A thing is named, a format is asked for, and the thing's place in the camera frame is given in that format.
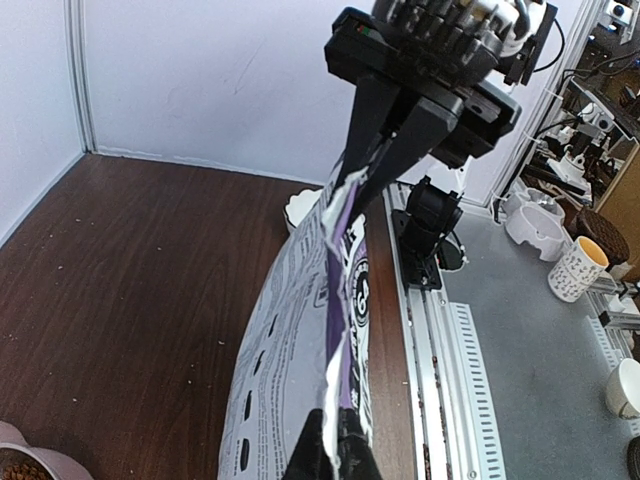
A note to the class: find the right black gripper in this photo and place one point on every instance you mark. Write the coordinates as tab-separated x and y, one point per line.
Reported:
399	116

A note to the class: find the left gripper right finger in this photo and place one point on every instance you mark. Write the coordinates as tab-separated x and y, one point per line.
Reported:
356	457

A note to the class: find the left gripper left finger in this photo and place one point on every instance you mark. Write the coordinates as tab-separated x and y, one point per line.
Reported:
309	460

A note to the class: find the purple puppy food bag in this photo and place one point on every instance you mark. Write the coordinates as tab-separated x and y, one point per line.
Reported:
306	344

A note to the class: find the brown kibble pet food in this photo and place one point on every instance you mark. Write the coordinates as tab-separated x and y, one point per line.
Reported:
23	471

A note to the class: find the pink double pet feeder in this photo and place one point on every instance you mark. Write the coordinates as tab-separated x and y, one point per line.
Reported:
15	449

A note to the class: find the white scalloped ceramic bowl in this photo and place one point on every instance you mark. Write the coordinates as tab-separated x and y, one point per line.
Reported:
298	206

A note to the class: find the white round plastic container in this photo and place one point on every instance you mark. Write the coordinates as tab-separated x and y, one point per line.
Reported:
535	218

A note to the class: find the white patterned yellow cup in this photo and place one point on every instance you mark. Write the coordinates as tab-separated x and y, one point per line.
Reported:
577	269

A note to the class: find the white ceramic cup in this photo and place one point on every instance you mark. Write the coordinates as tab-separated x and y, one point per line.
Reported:
622	390

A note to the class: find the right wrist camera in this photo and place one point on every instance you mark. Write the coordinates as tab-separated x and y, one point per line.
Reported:
461	42

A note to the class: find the front aluminium rail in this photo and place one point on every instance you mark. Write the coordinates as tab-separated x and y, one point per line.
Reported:
454	426

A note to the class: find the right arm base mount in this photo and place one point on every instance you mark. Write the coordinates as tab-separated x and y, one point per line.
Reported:
417	268

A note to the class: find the left aluminium frame post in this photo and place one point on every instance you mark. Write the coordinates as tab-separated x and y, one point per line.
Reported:
74	13

